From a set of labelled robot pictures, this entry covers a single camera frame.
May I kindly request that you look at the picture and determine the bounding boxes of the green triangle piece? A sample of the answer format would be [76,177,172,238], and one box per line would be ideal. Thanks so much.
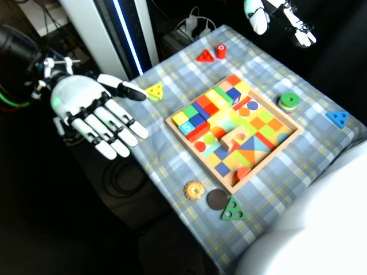
[220,196,248,221]

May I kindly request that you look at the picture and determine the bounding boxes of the white column with blue light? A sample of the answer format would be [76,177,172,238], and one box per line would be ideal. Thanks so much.
[58,0,160,81]

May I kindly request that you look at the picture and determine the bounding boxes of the yellow toy biscuit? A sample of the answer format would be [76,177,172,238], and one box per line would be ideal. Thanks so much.
[183,180,206,201]

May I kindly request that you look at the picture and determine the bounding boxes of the orange half disc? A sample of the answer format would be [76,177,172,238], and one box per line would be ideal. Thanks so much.
[232,167,252,184]

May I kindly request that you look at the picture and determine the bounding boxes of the yellow triangle piece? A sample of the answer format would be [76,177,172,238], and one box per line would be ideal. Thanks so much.
[145,82,164,101]

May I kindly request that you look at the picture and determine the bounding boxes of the wooden puzzle tray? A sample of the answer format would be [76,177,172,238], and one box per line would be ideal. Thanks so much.
[165,74,304,195]

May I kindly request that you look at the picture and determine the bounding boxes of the green cable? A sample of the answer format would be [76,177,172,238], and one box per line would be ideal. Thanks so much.
[0,85,31,109]

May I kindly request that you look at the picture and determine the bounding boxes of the brown round toy cookie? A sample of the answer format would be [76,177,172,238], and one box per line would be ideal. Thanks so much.
[206,188,229,211]

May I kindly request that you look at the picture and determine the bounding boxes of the yellow numbered cube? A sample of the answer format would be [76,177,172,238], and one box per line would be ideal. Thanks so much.
[171,111,190,127]

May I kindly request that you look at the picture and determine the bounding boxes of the blue plaid cloth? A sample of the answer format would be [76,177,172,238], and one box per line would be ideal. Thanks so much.
[116,24,367,274]

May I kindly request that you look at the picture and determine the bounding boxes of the red cube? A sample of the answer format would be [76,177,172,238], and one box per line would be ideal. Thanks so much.
[204,103,221,117]

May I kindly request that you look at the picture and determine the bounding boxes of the red cable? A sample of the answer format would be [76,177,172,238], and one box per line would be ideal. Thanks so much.
[0,104,29,113]

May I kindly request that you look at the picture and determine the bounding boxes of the orange-red cube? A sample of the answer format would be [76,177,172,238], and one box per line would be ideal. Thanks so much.
[196,94,213,109]

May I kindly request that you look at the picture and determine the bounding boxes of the dark blue cube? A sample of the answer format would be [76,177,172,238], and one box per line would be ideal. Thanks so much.
[189,113,208,129]

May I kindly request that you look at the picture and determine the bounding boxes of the white power strip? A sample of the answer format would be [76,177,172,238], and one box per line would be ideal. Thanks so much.
[176,7,217,40]

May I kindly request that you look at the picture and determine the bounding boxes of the blue numbered cube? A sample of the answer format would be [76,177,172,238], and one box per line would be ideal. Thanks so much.
[226,87,242,106]

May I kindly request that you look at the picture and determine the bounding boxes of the green ring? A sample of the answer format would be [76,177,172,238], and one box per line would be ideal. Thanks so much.
[280,92,301,109]

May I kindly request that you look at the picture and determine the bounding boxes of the green cube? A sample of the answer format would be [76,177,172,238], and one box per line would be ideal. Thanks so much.
[182,104,200,119]

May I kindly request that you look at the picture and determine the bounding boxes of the red triangle piece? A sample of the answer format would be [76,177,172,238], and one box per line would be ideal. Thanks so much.
[196,49,215,63]

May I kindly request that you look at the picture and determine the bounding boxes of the blue triangle piece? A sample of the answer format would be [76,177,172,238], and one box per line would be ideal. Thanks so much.
[326,111,350,129]

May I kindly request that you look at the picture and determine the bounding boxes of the yellow ring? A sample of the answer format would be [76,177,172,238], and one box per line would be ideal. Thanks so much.
[277,99,296,111]

